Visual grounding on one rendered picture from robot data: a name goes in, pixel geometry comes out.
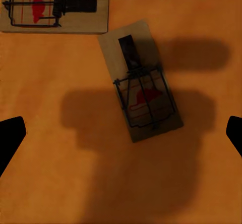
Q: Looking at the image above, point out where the mousetrap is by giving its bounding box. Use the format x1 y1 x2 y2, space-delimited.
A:
0 0 109 35
97 19 184 143

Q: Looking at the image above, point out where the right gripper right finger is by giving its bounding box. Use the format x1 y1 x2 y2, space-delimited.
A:
226 116 242 157

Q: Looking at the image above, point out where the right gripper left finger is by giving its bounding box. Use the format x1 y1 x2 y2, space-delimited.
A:
0 116 26 177

